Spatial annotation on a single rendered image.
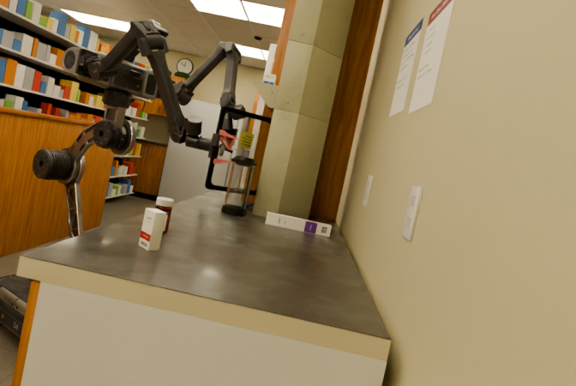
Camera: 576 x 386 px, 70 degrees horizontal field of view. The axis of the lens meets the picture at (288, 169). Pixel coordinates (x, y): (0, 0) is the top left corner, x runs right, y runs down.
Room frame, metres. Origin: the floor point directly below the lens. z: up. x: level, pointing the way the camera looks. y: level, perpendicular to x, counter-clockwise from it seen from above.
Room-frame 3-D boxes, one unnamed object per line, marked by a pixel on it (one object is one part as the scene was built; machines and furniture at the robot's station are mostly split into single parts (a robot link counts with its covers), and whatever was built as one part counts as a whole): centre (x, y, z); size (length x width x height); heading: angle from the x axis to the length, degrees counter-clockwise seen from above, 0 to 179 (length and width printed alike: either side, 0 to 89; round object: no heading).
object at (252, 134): (2.00, 0.24, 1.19); 0.30 x 0.01 x 0.40; 125
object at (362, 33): (2.16, -0.06, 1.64); 0.49 x 0.03 x 1.40; 88
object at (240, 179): (1.69, 0.18, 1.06); 0.11 x 0.11 x 0.21
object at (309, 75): (1.93, -0.02, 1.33); 0.32 x 0.25 x 0.77; 178
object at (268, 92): (1.94, 0.17, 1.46); 0.32 x 0.12 x 0.10; 178
